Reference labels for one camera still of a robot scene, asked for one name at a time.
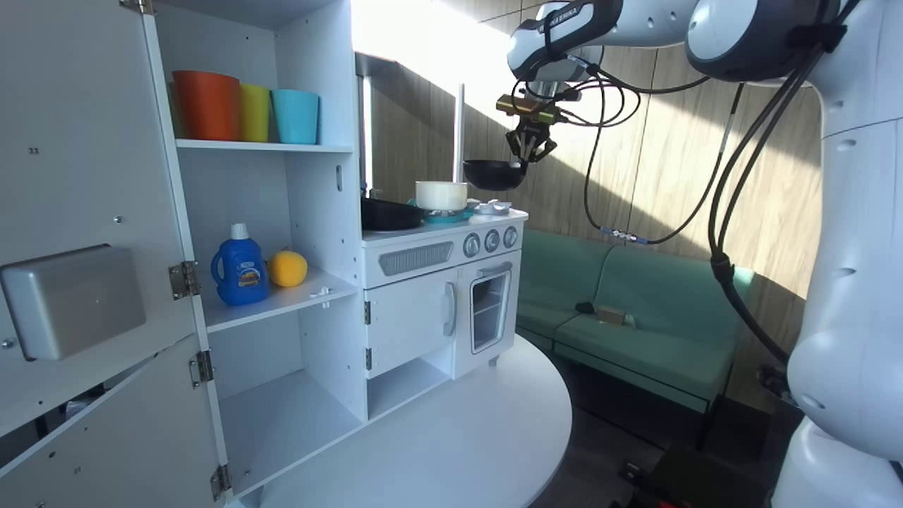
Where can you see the yellow-green cup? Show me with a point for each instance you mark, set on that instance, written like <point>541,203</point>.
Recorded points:
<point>253,106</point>

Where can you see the blue detergent bottle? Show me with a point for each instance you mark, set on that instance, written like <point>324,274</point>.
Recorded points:
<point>238,268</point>

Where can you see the orange cup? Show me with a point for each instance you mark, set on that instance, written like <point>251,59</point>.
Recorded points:
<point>210,106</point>

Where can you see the black sink basin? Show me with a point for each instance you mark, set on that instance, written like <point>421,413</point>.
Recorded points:
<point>388,216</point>

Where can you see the light blue cup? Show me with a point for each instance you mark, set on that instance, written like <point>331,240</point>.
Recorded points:
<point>297,117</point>

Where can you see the green sofa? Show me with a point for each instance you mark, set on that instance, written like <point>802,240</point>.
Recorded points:
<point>651,320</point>

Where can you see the white bowl with teal rim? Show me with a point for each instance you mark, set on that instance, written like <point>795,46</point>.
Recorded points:
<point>440,195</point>

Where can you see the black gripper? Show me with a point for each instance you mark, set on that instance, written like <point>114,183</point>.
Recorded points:
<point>534,120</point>

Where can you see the yellow toy lemon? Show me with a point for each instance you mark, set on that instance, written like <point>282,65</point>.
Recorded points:
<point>289,268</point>

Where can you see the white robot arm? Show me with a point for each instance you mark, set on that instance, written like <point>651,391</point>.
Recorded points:
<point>846,364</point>

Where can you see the white cabinet door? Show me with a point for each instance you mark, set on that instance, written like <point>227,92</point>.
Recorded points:
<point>98,330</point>

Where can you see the round white table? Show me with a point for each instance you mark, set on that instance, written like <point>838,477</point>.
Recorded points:
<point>492,439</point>

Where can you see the white toy kitchen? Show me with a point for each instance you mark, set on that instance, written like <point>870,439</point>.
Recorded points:
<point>289,374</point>

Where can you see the black bowl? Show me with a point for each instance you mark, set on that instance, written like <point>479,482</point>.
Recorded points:
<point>495,176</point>

